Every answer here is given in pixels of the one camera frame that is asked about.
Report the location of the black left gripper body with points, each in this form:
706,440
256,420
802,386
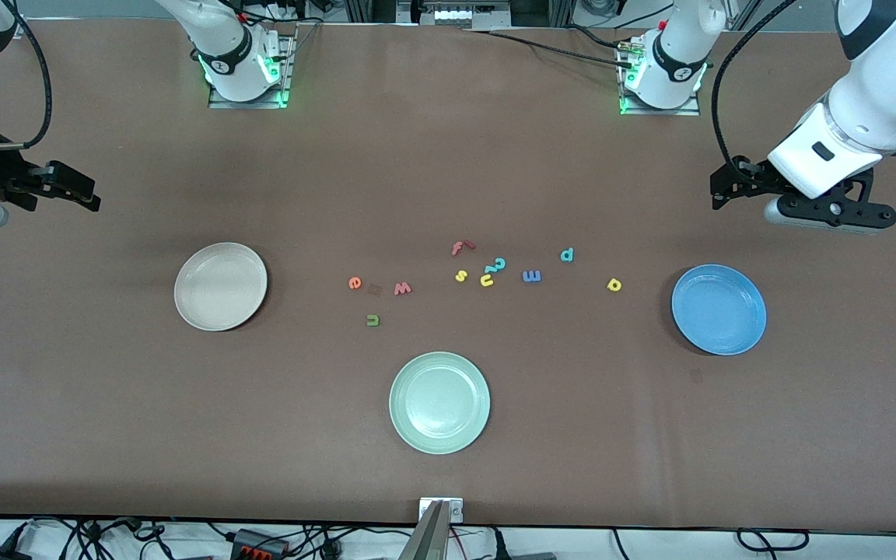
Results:
751,183

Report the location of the teal letter p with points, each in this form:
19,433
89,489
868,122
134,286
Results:
566,254

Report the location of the pink letter w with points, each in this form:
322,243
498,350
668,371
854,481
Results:
402,289

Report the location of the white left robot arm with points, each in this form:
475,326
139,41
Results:
876,101

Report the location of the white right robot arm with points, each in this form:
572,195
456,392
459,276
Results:
226,47

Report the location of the blue round plate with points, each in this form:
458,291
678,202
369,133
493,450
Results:
719,309

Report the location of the beige round plate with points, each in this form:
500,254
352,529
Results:
221,286

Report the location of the teal number two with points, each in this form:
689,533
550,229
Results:
499,264

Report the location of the grey metal fixture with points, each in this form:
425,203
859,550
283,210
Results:
456,15

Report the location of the pale green round plate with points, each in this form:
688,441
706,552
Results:
439,403

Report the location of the black orange power strip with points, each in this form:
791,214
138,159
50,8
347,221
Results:
250,542

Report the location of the grey metal pole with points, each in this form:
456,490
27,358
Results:
428,540

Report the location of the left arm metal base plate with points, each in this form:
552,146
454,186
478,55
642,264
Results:
659,112

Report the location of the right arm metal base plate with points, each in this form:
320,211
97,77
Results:
250,104

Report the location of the small silver metal bracket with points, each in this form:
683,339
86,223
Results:
454,509

